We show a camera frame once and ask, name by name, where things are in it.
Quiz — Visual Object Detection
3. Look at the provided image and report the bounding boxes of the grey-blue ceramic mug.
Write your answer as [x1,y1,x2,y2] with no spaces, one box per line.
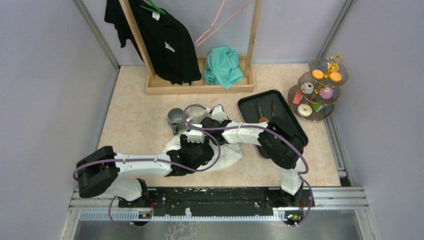
[167,108,186,136]

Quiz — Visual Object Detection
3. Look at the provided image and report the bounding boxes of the white towel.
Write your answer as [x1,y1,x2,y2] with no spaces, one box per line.
[162,133,243,172]

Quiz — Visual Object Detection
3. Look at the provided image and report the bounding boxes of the wooden coaster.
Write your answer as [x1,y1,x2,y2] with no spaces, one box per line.
[258,116,269,123]

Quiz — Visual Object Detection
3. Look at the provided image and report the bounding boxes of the black baking tray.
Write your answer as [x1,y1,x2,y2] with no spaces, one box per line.
[237,89,309,153]

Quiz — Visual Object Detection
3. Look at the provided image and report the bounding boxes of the metal tongs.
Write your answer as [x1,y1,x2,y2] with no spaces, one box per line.
[255,99,276,120]

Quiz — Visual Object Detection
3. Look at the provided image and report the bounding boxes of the red cake slice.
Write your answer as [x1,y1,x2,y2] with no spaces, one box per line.
[292,89,303,105]

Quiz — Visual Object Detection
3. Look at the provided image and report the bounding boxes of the white glazed donut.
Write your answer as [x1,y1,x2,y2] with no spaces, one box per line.
[296,103,313,118]

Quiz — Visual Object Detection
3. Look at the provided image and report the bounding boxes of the green cake slice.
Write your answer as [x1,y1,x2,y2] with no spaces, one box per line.
[311,103,325,112]

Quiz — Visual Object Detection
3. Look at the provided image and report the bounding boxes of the orange biscuit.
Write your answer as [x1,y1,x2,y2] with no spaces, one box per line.
[311,69,324,80]

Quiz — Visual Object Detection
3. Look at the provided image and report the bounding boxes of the pink cupcake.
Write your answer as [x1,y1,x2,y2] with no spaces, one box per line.
[319,86,334,99]

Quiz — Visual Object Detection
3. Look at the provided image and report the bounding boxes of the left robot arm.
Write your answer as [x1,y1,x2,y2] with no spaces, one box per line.
[72,137,215,207]

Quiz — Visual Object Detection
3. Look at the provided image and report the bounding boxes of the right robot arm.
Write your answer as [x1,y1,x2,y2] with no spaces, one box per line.
[200,117,309,206]

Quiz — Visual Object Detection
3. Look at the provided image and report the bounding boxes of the white speckled mug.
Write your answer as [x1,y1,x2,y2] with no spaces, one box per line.
[185,103,210,125]

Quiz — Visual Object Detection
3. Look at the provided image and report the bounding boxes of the wooden clothes rack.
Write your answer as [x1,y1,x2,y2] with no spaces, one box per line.
[119,0,262,95]

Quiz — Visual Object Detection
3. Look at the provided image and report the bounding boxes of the teal cloth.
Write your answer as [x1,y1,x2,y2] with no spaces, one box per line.
[203,46,244,90]

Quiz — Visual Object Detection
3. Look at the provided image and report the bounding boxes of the black t-shirt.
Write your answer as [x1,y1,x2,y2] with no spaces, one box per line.
[104,0,203,86]

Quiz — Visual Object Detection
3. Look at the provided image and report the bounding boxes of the three-tier glass stand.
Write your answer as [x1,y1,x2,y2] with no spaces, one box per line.
[287,54,349,122]

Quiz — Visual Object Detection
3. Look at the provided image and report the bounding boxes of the green hanger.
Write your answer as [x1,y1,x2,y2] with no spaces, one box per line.
[139,0,166,15]

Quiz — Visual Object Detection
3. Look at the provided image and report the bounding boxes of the pink hanger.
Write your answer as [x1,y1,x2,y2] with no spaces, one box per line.
[194,0,256,47]

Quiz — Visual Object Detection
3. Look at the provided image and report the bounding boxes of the orange macaron on stand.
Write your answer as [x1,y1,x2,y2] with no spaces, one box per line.
[329,71,343,83]

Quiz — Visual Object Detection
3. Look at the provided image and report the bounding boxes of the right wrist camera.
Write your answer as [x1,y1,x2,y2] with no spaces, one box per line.
[210,104,229,122]

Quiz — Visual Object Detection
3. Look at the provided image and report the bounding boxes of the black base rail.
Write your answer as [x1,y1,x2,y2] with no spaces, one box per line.
[117,186,316,220]

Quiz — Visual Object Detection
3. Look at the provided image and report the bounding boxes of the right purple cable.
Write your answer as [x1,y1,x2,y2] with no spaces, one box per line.
[182,103,315,228]

